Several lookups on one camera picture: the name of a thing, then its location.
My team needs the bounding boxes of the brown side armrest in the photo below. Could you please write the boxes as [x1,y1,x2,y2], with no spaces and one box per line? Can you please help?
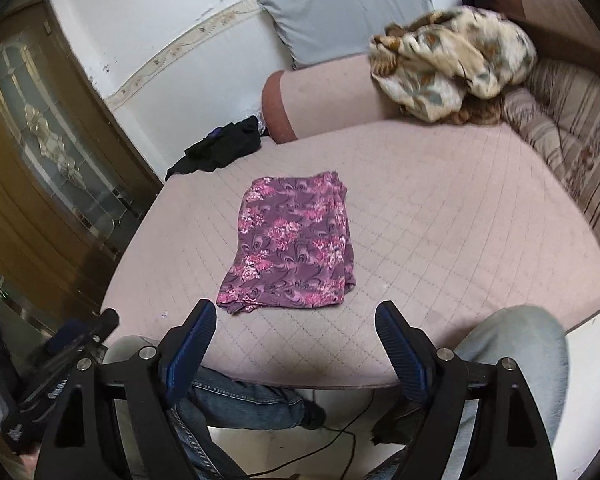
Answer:
[491,0,600,76]

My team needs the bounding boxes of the person's jeans legs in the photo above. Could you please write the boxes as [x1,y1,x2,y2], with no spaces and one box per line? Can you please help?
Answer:
[101,303,570,480]

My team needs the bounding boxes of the black garment on bed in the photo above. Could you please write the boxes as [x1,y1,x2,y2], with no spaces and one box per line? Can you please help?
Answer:
[166,116,261,180]

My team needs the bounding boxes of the beige floral blanket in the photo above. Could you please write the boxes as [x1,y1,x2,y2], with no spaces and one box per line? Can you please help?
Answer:
[368,6,538,126]

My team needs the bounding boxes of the grey pillow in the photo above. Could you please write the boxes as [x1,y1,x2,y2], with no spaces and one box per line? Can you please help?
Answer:
[258,0,432,70]

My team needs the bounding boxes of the striped beige quilt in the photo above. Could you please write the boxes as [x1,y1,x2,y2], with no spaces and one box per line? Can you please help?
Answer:
[503,60,600,244]

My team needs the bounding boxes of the pink bolster headrest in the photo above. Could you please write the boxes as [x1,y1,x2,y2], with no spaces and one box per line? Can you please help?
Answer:
[261,55,401,144]

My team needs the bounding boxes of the wooden glass wardrobe door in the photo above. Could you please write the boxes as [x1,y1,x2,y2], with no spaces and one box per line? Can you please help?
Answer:
[0,0,161,326]

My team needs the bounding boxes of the purple floral long-sleeve shirt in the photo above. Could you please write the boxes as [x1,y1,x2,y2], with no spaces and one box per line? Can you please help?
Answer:
[216,171,355,314]

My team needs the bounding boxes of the black floor cable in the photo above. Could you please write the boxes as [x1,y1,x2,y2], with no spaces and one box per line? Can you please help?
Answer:
[244,389,376,478]

